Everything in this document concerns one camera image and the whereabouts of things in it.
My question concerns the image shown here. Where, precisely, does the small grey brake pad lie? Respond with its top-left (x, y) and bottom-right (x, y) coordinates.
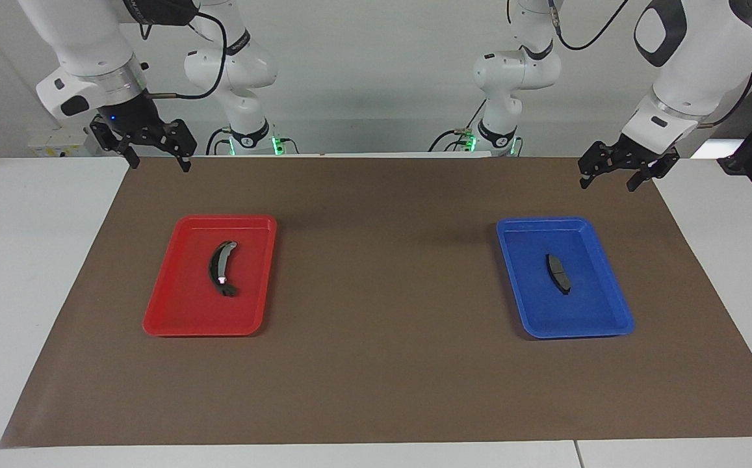
top-left (546, 253), bottom-right (573, 296)

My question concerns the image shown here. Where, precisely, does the large curved brake pad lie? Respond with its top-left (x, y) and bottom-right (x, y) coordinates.
top-left (207, 240), bottom-right (241, 298)

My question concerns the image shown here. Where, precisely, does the blue plastic tray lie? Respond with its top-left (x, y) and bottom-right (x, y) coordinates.
top-left (497, 216), bottom-right (635, 340)

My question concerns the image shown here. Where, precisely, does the red plastic tray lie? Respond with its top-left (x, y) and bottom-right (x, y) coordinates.
top-left (142, 214), bottom-right (278, 337)

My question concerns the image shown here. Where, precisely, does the brown table mat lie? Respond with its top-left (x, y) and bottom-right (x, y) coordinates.
top-left (0, 155), bottom-right (752, 449)

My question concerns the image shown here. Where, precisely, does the black right base cable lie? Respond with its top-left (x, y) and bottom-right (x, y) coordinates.
top-left (205, 126), bottom-right (234, 157)

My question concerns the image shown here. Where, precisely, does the black base cable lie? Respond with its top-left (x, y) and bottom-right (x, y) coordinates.
top-left (205, 126), bottom-right (234, 157)
top-left (437, 97), bottom-right (488, 154)

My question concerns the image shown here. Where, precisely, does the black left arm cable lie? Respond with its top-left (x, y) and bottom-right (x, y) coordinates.
top-left (548, 0), bottom-right (631, 52)

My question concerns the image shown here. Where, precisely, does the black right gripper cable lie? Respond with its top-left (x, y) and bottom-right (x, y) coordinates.
top-left (142, 10), bottom-right (229, 101)

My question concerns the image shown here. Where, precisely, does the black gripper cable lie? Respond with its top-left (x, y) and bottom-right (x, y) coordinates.
top-left (142, 10), bottom-right (229, 101)
top-left (701, 65), bottom-right (752, 128)

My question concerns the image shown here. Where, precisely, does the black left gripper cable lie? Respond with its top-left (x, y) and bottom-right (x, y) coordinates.
top-left (701, 65), bottom-right (752, 128)

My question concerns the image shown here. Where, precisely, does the black left base cable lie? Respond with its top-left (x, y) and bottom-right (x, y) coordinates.
top-left (437, 97), bottom-right (488, 154)

